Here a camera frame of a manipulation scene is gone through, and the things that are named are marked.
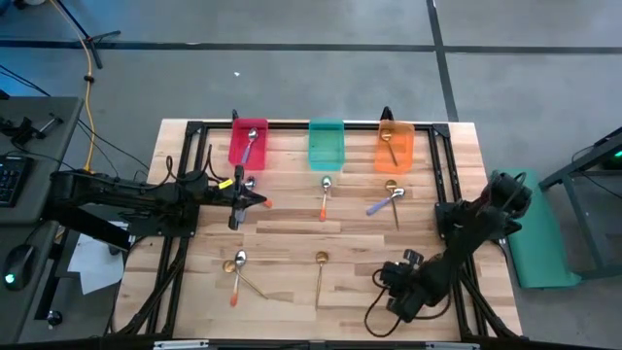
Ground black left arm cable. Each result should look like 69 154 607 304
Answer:
164 143 229 185

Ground red translucent plastic bin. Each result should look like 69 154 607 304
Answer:
226 117 269 171

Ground black backlit keyboard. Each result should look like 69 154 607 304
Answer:
0 154 34 209

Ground black tripod stand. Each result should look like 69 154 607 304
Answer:
51 0 121 70

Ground dark gray mouse desk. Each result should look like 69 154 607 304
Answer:
0 221 64 344

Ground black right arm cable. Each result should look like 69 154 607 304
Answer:
363 268 457 338

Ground dark metal table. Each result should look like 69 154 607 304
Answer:
537 126 622 281

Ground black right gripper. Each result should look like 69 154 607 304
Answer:
378 248 430 323

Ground green foam mat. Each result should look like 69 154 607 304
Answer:
490 168 583 292

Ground yellow cable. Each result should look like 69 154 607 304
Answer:
48 0 97 174

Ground spoons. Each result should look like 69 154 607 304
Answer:
380 129 399 167

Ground gold metal spoon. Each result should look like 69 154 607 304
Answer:
313 251 330 311
222 260 269 300
385 179 401 231

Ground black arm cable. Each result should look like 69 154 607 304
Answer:
363 268 457 338
164 143 229 185

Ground teal translucent plastic bin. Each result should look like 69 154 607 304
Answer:
307 118 346 172

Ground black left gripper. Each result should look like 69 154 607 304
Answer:
206 164 267 231

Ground silver metal bracket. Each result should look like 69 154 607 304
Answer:
425 341 480 350
153 339 210 350

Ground black computer mouse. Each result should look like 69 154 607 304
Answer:
2 243 38 292

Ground black floor cable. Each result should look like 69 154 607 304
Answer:
76 119 150 171

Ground black desk clamp gadget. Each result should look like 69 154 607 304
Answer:
0 114 64 146

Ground white paper sheet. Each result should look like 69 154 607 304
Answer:
66 232 128 296

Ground black aluminium table frame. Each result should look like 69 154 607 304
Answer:
104 120 524 341

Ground orange translucent plastic bin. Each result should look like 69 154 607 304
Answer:
373 120 417 175

